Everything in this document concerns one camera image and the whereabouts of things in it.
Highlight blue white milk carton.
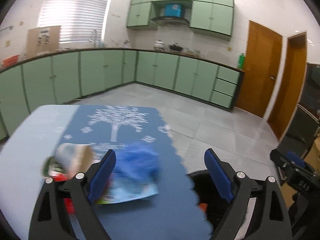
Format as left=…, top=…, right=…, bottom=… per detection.
left=95, top=173, right=159, bottom=204

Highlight green lower kitchen cabinets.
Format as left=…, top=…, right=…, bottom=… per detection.
left=1, top=48, right=244, bottom=139

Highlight steel kitchen faucet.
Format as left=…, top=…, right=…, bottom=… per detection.
left=89, top=29, right=98, bottom=48

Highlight brown wooden door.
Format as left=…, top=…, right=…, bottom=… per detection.
left=236, top=21, right=283, bottom=118
left=267, top=32, right=307, bottom=141

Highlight two-tone blue table mat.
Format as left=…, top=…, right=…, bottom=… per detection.
left=1, top=105, right=212, bottom=239

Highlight blue mesh scrubber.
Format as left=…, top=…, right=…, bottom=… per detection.
left=113, top=142, right=160, bottom=183

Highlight green bottle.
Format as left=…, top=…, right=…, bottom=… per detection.
left=238, top=53, right=245, bottom=69

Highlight black wok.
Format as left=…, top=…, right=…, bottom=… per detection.
left=169, top=44, right=183, bottom=53

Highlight red plastic basin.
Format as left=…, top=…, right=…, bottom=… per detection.
left=2, top=55, right=19, bottom=68

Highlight white cooking pot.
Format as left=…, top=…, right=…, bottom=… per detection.
left=153, top=40, right=165, bottom=51

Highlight range hood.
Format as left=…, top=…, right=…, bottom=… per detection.
left=152, top=16, right=190, bottom=26

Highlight blue box above hood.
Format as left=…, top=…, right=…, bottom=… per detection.
left=164, top=3, right=183, bottom=17

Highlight brown cardboard box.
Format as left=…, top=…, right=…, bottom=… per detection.
left=26, top=25, right=61, bottom=59

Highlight window blinds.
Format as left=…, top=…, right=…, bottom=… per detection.
left=37, top=0, right=111, bottom=43

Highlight green upper wall cabinets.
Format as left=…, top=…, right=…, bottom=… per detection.
left=126, top=0, right=234, bottom=41

